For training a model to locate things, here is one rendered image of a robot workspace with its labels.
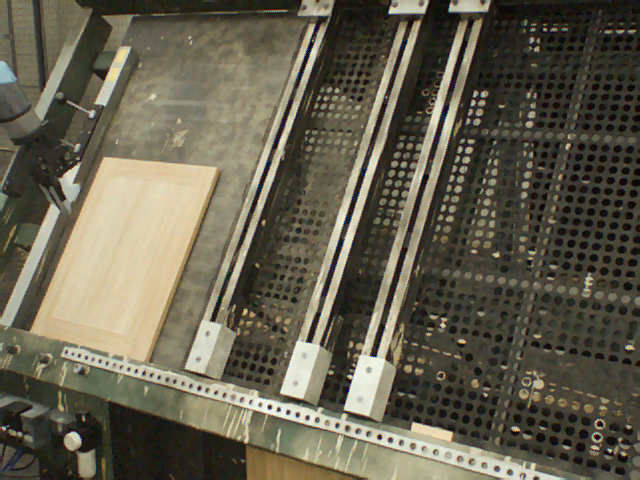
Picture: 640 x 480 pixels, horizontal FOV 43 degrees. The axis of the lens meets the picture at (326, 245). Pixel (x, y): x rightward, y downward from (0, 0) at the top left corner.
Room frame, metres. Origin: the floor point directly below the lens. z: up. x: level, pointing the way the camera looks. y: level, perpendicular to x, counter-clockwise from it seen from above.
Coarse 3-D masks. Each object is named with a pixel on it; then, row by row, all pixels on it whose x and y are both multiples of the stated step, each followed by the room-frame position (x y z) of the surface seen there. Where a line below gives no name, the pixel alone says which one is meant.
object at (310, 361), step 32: (416, 0) 2.13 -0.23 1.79; (416, 32) 2.11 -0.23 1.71; (416, 64) 2.11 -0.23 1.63; (384, 96) 2.04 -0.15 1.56; (384, 128) 1.98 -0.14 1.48; (384, 160) 1.96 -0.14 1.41; (352, 192) 1.91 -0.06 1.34; (352, 224) 1.85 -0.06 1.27; (352, 256) 1.83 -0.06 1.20; (320, 288) 1.79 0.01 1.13; (352, 288) 1.83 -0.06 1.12; (320, 320) 1.74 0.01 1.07; (320, 352) 1.70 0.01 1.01; (288, 384) 1.67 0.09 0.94; (320, 384) 1.70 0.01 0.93
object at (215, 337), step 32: (320, 0) 2.28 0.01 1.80; (320, 32) 2.26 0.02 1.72; (320, 64) 2.24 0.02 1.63; (288, 96) 2.18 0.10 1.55; (288, 128) 2.11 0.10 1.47; (288, 160) 2.10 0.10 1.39; (256, 192) 2.04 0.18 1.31; (256, 224) 1.97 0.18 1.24; (256, 256) 1.97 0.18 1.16; (224, 288) 1.91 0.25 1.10; (224, 320) 1.85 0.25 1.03; (192, 352) 1.83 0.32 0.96; (224, 352) 1.85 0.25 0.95
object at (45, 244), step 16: (128, 48) 2.65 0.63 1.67; (112, 64) 2.64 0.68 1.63; (128, 64) 2.63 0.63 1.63; (112, 96) 2.57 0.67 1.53; (112, 112) 2.56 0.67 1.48; (96, 128) 2.50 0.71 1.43; (96, 144) 2.50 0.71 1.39; (64, 176) 2.44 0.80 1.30; (80, 176) 2.44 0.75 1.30; (48, 224) 2.35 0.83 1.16; (64, 224) 2.37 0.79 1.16; (48, 240) 2.32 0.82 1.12; (32, 256) 2.30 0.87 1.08; (48, 256) 2.31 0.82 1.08; (32, 272) 2.27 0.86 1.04; (16, 288) 2.26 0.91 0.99; (32, 288) 2.26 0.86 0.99; (16, 304) 2.22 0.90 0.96; (16, 320) 2.20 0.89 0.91
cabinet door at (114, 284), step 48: (96, 192) 2.37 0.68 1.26; (144, 192) 2.29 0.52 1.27; (192, 192) 2.20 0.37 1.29; (96, 240) 2.26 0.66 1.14; (144, 240) 2.18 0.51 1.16; (192, 240) 2.12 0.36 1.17; (48, 288) 2.23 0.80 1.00; (96, 288) 2.16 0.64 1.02; (144, 288) 2.08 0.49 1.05; (48, 336) 2.13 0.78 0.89; (96, 336) 2.05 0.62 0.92; (144, 336) 1.99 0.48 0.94
